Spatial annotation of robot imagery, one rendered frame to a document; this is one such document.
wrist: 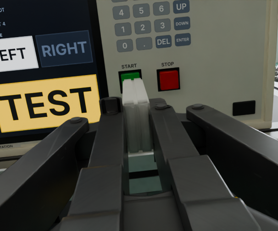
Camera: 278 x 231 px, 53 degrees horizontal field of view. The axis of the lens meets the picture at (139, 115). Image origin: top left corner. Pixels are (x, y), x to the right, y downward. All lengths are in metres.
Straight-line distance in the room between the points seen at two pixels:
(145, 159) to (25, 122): 0.13
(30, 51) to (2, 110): 0.07
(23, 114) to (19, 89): 0.03
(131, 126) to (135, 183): 0.14
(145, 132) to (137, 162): 0.13
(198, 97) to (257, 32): 0.08
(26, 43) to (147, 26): 0.12
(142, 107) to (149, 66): 0.13
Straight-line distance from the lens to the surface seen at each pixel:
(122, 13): 0.28
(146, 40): 0.28
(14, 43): 0.29
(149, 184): 0.29
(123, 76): 0.27
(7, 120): 0.31
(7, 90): 0.30
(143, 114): 0.15
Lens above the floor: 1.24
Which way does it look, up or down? 19 degrees down
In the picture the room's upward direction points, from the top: 6 degrees counter-clockwise
